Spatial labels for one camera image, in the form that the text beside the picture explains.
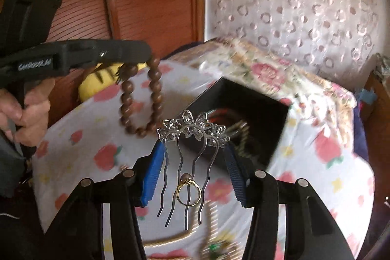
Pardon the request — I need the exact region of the green gem brooch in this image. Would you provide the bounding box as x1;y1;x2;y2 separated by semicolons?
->
201;239;242;260

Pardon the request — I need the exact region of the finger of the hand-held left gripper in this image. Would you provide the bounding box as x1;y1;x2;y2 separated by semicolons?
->
91;39;152;66

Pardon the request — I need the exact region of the yellow plush toy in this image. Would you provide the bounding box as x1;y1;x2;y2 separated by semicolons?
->
77;62;147;101

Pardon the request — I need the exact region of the dark blue blanket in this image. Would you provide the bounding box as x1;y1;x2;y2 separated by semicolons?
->
353;113;370;157

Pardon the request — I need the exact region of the black storage box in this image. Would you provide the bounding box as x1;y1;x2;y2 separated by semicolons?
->
175;77;290;171

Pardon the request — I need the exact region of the stack of folded papers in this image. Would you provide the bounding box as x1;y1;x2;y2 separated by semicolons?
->
376;54;390;78

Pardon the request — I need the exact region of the brown wooden bead bracelet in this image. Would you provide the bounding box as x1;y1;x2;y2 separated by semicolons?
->
117;57;164;139

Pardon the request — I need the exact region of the circle patterned curtain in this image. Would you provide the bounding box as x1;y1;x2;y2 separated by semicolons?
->
205;0;385;90

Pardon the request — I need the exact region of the gold ring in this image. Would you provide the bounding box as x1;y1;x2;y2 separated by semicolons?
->
176;173;202;206

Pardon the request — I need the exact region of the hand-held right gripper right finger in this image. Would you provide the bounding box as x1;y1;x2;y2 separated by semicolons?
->
224;146;356;260

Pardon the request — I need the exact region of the wooden side cabinet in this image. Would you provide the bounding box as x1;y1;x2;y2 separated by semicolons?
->
364;71;390;203

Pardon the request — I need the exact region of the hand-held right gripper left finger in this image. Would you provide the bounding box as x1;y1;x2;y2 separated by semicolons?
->
43;141;167;260

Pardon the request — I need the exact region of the blue bag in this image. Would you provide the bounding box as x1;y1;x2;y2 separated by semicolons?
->
358;88;379;106

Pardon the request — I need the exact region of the person's left hand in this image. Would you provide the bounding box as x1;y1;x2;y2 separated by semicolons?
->
0;77;56;148

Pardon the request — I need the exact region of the silver flower hair comb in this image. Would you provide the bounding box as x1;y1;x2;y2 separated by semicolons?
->
156;110;231;231

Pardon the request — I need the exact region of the floral bed sheet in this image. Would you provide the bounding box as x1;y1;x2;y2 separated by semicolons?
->
165;36;358;115

